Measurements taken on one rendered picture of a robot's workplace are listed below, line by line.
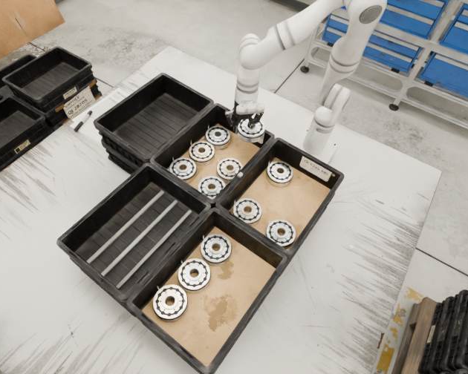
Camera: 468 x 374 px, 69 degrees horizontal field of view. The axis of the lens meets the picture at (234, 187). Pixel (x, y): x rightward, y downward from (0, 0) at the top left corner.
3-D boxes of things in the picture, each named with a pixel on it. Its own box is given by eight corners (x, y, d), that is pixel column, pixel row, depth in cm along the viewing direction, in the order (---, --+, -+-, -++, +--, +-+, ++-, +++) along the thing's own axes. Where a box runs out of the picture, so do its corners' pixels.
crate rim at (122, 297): (148, 165, 123) (147, 160, 121) (212, 208, 114) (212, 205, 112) (56, 245, 104) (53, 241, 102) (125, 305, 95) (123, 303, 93)
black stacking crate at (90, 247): (152, 180, 131) (147, 162, 121) (212, 222, 122) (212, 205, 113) (67, 257, 112) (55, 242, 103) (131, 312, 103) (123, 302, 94)
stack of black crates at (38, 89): (80, 100, 246) (57, 44, 209) (111, 118, 238) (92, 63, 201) (35, 133, 226) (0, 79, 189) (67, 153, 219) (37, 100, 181)
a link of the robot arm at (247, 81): (235, 74, 109) (237, 93, 104) (238, 30, 96) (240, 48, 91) (256, 74, 110) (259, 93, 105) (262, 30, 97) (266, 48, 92)
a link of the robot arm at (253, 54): (235, 59, 92) (282, 36, 87) (233, 41, 97) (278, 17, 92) (247, 78, 97) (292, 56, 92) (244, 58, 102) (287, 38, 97)
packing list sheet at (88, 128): (116, 86, 175) (115, 85, 175) (150, 105, 169) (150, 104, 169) (66, 124, 159) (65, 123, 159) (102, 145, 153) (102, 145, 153)
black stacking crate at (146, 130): (166, 93, 159) (163, 73, 149) (215, 122, 150) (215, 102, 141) (99, 142, 140) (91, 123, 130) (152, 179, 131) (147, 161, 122)
